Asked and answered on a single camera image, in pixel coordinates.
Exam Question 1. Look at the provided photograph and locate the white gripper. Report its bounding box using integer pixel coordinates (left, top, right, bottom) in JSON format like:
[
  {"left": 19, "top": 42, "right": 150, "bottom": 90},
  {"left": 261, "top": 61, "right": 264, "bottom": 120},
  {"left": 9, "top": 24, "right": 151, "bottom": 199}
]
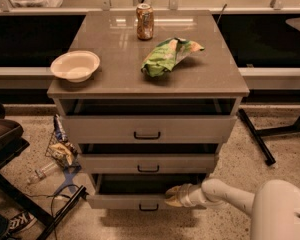
[{"left": 165, "top": 184, "right": 205, "bottom": 207}]

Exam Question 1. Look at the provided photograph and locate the grey drawer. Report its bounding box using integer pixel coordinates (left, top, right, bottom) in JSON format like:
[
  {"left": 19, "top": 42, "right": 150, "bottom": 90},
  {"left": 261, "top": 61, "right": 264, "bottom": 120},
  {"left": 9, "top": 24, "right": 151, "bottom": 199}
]
[
  {"left": 79, "top": 154, "right": 217, "bottom": 174},
  {"left": 62, "top": 116, "right": 236, "bottom": 144},
  {"left": 87, "top": 173, "right": 206, "bottom": 212}
]

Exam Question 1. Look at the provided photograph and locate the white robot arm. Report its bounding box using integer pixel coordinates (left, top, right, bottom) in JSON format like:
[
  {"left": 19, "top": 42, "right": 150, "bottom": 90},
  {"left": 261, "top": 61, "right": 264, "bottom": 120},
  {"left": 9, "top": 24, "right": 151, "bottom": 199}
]
[{"left": 165, "top": 178, "right": 300, "bottom": 240}]

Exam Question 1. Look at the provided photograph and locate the grey drawer cabinet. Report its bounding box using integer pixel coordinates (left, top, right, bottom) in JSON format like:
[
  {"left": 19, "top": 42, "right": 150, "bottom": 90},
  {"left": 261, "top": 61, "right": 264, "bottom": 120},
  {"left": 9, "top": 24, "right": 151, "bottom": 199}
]
[{"left": 46, "top": 10, "right": 250, "bottom": 200}]

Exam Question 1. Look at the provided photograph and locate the clear plastic bottle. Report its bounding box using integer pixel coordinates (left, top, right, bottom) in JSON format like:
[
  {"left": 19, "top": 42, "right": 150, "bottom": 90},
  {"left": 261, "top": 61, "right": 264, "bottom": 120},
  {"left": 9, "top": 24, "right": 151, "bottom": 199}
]
[{"left": 27, "top": 162, "right": 59, "bottom": 184}]

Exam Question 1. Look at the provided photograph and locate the green chip bag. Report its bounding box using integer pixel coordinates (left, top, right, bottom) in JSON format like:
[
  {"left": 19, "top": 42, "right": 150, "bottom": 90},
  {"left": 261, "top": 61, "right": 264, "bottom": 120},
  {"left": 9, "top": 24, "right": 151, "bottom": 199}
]
[{"left": 141, "top": 38, "right": 204, "bottom": 77}]

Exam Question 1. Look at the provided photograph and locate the black stand base right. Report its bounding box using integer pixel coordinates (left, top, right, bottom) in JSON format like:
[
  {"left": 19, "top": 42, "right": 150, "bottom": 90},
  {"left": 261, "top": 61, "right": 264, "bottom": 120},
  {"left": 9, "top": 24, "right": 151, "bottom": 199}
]
[{"left": 238, "top": 109, "right": 300, "bottom": 166}]

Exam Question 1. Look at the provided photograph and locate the black white sneaker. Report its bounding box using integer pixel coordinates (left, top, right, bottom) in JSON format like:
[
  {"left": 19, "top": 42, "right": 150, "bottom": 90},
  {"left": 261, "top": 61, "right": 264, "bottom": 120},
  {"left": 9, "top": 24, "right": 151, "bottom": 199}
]
[{"left": 8, "top": 211, "right": 37, "bottom": 234}]

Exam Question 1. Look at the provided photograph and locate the white bowl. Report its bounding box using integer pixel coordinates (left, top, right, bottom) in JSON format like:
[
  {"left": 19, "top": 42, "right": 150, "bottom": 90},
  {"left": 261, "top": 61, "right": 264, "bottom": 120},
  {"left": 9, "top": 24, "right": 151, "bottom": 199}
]
[{"left": 50, "top": 51, "right": 100, "bottom": 83}]

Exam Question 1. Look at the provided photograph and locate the orange soda can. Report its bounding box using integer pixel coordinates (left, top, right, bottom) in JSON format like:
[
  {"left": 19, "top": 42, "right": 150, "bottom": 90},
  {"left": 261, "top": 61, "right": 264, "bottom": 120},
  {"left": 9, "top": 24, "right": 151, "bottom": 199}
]
[{"left": 136, "top": 3, "right": 154, "bottom": 40}]

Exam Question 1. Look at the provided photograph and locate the black cable on floor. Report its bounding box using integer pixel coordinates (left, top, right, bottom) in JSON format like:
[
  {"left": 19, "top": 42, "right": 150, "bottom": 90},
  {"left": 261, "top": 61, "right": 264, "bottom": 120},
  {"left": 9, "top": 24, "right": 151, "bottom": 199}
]
[{"left": 24, "top": 183, "right": 81, "bottom": 240}]

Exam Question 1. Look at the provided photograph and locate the wire basket with snacks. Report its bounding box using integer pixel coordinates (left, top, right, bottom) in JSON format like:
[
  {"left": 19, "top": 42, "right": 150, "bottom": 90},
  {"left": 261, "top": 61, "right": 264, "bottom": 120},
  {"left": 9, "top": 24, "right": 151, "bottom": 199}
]
[{"left": 46, "top": 114, "right": 79, "bottom": 168}]

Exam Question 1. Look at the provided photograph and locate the black chair frame left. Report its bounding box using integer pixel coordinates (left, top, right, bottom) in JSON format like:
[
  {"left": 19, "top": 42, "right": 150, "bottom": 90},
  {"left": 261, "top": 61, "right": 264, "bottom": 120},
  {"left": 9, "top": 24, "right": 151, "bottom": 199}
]
[{"left": 0, "top": 103, "right": 87, "bottom": 240}]

